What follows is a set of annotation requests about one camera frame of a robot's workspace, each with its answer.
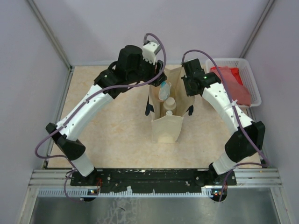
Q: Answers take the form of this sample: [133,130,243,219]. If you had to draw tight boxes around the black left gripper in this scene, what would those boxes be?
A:
[127,52,167,87]

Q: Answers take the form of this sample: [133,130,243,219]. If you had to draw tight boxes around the orange bottle pink cap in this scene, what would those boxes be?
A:
[158,81,171,101]

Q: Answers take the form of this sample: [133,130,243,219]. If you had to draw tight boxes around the white opaque lotion bottle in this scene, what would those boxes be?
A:
[163,97,177,113]

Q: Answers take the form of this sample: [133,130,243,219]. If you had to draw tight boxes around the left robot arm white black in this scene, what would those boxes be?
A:
[46,42,166,185]

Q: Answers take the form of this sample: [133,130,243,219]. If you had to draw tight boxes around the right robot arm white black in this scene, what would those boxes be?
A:
[182,59,265,185]

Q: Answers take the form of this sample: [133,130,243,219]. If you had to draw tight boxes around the red and pink cloths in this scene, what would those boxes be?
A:
[219,66,251,106]

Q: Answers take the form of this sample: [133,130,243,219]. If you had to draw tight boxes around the white perforated plastic basket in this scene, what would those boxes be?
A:
[214,58,262,108]

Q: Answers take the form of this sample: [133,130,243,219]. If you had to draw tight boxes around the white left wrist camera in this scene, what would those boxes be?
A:
[142,42,161,64]

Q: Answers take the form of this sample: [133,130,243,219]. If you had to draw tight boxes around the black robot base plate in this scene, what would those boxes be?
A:
[71,168,237,201]

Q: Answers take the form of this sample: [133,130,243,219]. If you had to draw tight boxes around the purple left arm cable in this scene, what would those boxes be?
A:
[34,33,167,203]

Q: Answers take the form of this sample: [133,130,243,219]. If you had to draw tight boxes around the aluminium frame rail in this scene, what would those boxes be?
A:
[28,168,282,201]

